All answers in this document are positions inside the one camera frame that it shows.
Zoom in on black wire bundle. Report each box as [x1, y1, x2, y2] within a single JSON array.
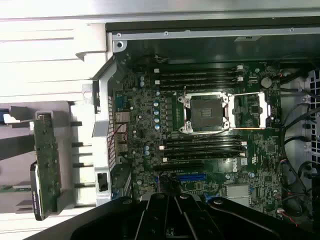
[[279, 99, 320, 221]]

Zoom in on black RAM slot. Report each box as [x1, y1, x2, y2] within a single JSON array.
[[159, 84, 239, 92], [153, 77, 245, 86], [159, 143, 248, 151], [159, 72, 239, 79], [165, 149, 243, 157], [152, 64, 245, 74], [162, 155, 248, 164]]

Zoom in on black expansion slot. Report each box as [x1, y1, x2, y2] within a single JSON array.
[[153, 162, 204, 172]]

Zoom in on metal socket cover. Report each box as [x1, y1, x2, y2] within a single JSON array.
[[227, 91, 270, 130]]

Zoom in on silver chipset heatsink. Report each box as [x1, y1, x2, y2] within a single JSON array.
[[226, 185, 252, 202]]

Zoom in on black CPU socket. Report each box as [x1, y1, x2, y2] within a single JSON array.
[[177, 91, 232, 133]]

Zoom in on perforated metal drive cage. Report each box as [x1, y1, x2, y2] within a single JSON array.
[[301, 68, 320, 161]]

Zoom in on thin metal locking lever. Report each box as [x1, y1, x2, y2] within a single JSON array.
[[187, 126, 267, 132], [182, 85, 188, 126]]

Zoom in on grey parts rack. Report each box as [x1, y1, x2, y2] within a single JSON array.
[[0, 99, 76, 216]]

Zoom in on green RAM stick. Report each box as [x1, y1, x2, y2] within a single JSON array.
[[0, 184, 35, 194]]

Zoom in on blue expansion slot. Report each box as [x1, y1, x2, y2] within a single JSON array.
[[178, 174, 206, 183]]

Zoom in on green motherboard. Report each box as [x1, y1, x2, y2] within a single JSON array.
[[112, 49, 285, 216]]

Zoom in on black open PC case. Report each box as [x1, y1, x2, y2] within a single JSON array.
[[82, 17, 320, 226]]

